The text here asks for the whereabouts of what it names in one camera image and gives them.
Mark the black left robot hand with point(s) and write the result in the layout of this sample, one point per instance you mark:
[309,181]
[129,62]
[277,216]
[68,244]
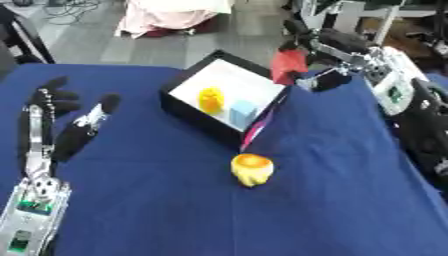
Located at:
[70,140]

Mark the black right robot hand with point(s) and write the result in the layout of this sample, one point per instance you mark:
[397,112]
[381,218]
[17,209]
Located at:
[326,45]

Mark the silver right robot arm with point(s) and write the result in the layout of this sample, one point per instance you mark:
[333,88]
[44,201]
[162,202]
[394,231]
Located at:
[408,100]

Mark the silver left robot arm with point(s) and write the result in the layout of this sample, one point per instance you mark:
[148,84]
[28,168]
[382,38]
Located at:
[32,216]

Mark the black box white inside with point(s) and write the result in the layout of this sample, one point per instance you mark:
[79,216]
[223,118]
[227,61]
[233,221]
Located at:
[224,96]

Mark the light blue block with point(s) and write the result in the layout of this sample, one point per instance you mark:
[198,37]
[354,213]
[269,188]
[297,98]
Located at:
[242,112]

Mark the black table leg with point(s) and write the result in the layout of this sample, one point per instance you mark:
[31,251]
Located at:
[26,36]

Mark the yellow toy fruit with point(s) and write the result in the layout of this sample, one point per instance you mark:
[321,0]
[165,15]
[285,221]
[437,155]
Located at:
[211,100]

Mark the yellow orange toy cup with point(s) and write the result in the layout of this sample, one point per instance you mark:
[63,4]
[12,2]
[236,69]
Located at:
[252,169]

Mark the pink cloth covered furniture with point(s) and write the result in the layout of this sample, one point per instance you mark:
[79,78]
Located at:
[172,15]

